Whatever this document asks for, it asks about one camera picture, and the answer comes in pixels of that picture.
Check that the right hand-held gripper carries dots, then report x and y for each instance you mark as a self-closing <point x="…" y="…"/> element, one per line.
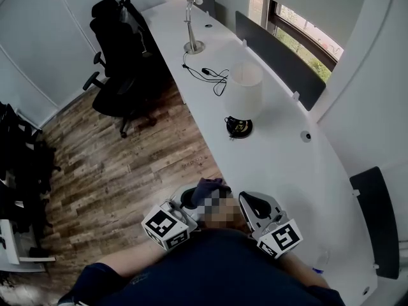
<point x="280" y="237"/>

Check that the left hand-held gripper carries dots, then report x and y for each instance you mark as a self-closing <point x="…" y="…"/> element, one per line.
<point x="162" y="226"/>

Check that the dark purple cloth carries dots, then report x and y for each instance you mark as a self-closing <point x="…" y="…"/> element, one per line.
<point x="208" y="188"/>

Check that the white shade table lamp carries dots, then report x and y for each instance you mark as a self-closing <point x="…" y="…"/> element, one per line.
<point x="243" y="89"/>

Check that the person's left forearm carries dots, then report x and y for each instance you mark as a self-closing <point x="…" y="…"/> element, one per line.
<point x="130" y="258"/>

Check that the person's right forearm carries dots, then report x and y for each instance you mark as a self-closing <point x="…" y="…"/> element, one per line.
<point x="303" y="269"/>

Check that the silver desk lamp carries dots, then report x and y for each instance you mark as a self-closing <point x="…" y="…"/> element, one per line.
<point x="192" y="37"/>

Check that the person's navy shirt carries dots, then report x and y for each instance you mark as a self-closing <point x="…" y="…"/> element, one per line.
<point x="216" y="273"/>

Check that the rounded dark desk divider panel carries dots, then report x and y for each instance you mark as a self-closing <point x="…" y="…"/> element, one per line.
<point x="377" y="222"/>

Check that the white low cabinet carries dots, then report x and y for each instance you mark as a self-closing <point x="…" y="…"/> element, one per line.
<point x="12" y="244"/>

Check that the cluster of black chairs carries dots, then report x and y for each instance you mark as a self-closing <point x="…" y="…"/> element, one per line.
<point x="22" y="158"/>

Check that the black office chair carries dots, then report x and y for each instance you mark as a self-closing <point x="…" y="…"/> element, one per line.
<point x="118" y="65"/>

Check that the long dark desk divider panel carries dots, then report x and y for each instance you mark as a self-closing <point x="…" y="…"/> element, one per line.
<point x="280" y="59"/>

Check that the dark framed window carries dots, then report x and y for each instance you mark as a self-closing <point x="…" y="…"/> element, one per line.
<point x="303" y="40"/>

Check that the small dark desk divider panel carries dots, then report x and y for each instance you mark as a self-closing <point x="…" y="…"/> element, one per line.
<point x="204" y="0"/>

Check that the white roller blind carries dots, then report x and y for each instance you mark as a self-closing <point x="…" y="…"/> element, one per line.
<point x="318" y="5"/>

